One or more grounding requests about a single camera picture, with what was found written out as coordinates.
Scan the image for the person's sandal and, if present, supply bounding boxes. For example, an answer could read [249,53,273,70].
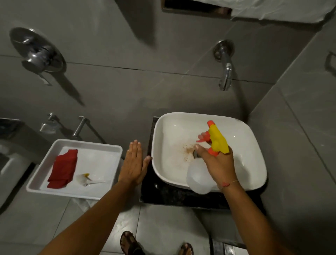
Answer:
[178,243,194,255]
[120,231,145,255]

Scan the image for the person's left sandal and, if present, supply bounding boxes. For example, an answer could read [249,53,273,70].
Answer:
[120,231,145,255]

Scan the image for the wall mirror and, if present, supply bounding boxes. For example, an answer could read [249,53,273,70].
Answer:
[161,0,233,19]

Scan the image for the person's right sandal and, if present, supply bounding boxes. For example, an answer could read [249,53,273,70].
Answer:
[178,243,194,255]

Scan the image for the person's left forearm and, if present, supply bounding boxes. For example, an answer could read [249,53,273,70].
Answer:
[38,181,140,255]

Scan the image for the white toilet bowl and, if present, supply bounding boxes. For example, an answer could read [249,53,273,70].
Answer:
[0,139,32,208]

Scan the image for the white scrubbing brush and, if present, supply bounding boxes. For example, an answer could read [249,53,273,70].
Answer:
[76,173,105,187]

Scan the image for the black stone toilet ledge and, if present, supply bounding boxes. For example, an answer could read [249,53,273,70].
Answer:
[0,117,21,140]

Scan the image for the chrome soap dish holder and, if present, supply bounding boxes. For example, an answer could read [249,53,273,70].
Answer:
[39,113,62,135]

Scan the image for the person's left hand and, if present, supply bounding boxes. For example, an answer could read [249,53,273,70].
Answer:
[118,139,152,187]

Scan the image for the person's right hand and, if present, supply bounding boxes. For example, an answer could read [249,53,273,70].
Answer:
[194,144,240,191]

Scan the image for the chrome wall faucet spout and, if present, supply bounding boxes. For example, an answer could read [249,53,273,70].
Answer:
[212,40,236,92]

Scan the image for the white ceramic sink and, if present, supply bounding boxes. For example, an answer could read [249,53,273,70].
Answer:
[151,112,268,192]

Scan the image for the red cloth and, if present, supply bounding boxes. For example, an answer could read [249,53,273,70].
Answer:
[47,149,79,189]

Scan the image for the white wrinkled cloth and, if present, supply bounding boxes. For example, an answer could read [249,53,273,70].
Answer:
[194,0,336,24]

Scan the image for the white plastic tray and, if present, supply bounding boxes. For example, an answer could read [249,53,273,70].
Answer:
[26,138,123,201]

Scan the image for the person's right forearm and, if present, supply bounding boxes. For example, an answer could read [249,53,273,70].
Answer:
[222,181,294,255]

